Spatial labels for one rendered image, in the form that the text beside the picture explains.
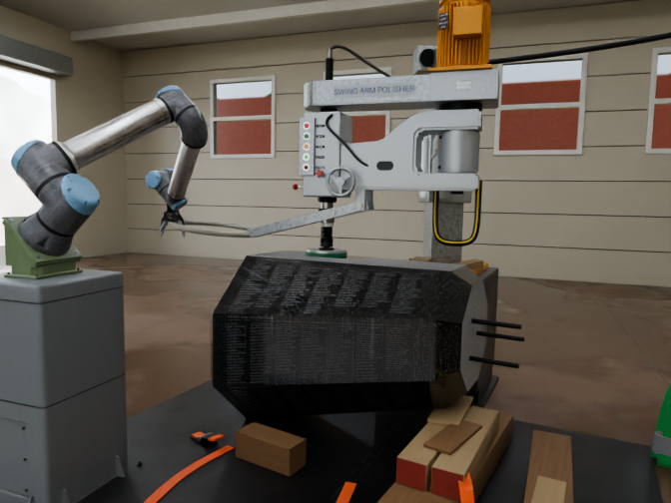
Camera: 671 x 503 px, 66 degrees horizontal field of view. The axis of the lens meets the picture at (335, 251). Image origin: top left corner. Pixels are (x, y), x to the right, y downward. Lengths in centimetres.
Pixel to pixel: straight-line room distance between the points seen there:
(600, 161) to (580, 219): 87
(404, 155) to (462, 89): 39
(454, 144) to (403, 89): 35
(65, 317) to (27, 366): 20
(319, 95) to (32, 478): 199
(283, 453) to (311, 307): 61
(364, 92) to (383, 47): 654
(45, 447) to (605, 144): 784
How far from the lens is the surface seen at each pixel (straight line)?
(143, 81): 1128
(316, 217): 267
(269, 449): 235
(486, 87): 249
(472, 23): 252
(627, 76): 876
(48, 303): 203
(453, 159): 249
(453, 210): 314
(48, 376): 209
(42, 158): 218
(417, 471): 201
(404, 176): 251
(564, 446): 257
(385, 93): 257
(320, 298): 229
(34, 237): 217
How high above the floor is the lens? 116
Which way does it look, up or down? 6 degrees down
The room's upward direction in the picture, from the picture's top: 1 degrees clockwise
